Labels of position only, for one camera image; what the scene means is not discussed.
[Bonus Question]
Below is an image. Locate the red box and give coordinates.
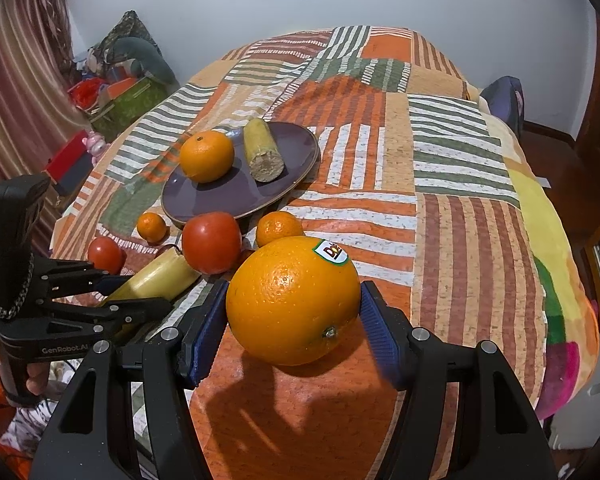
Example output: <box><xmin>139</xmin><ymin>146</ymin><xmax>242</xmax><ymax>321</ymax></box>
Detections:
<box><xmin>44</xmin><ymin>130</ymin><xmax>93</xmax><ymax>197</ymax></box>

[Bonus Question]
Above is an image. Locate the large orange with sticker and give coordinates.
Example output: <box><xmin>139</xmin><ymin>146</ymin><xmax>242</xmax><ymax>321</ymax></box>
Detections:
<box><xmin>225</xmin><ymin>235</ymin><xmax>361</xmax><ymax>366</ymax></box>

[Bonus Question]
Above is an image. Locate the small red tomato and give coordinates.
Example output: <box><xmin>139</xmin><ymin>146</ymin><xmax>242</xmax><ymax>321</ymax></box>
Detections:
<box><xmin>87</xmin><ymin>236</ymin><xmax>125</xmax><ymax>275</ymax></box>

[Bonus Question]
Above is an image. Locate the patchwork striped bedspread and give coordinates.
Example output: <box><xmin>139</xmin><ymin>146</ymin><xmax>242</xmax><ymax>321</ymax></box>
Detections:
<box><xmin>53</xmin><ymin>25</ymin><xmax>600</xmax><ymax>479</ymax></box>

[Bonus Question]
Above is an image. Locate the small tangerine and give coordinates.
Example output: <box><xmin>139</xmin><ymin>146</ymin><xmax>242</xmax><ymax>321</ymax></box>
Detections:
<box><xmin>136</xmin><ymin>211</ymin><xmax>170</xmax><ymax>245</ymax></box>

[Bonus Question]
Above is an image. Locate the short banana piece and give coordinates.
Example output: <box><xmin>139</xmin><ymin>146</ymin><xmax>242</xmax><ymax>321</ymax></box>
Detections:
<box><xmin>242</xmin><ymin>118</ymin><xmax>285</xmax><ymax>183</ymax></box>

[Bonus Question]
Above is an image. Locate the large red tomato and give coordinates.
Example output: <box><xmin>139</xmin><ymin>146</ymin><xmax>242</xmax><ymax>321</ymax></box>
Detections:
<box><xmin>182</xmin><ymin>211</ymin><xmax>242</xmax><ymax>275</ymax></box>

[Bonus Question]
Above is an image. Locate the striped curtain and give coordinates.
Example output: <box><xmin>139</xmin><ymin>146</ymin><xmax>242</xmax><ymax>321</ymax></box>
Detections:
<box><xmin>0</xmin><ymin>0</ymin><xmax>89</xmax><ymax>256</ymax></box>

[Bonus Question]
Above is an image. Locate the green storage box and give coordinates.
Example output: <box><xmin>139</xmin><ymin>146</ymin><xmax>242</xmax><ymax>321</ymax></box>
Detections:
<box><xmin>90</xmin><ymin>78</ymin><xmax>169</xmax><ymax>142</ymax></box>

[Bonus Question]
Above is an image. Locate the blue chair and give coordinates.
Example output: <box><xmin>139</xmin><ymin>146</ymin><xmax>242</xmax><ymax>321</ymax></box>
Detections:
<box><xmin>480</xmin><ymin>76</ymin><xmax>526</xmax><ymax>139</ymax></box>

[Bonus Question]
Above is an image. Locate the dark pillow pile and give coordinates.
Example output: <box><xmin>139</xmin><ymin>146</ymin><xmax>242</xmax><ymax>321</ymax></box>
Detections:
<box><xmin>86</xmin><ymin>10</ymin><xmax>180</xmax><ymax>93</ymax></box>

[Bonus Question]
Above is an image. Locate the pink bunny toy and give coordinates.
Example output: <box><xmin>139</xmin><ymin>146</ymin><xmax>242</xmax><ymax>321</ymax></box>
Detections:
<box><xmin>82</xmin><ymin>131</ymin><xmax>110</xmax><ymax>167</ymax></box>

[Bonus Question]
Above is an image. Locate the left hand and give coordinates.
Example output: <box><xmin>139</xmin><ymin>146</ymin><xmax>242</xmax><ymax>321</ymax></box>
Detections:
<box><xmin>27</xmin><ymin>362</ymin><xmax>50</xmax><ymax>396</ymax></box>

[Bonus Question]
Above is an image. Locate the long yellow banana piece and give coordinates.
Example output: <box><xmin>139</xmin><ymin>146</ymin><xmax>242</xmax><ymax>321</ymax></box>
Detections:
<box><xmin>106</xmin><ymin>247</ymin><xmax>200</xmax><ymax>302</ymax></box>

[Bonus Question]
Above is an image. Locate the medium orange on plate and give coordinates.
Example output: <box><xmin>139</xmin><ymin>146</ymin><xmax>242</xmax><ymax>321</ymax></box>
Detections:
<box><xmin>180</xmin><ymin>130</ymin><xmax>235</xmax><ymax>184</ymax></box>

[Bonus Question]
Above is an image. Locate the purple plate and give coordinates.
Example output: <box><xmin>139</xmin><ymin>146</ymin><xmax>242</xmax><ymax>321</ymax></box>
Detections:
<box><xmin>161</xmin><ymin>122</ymin><xmax>320</xmax><ymax>226</ymax></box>

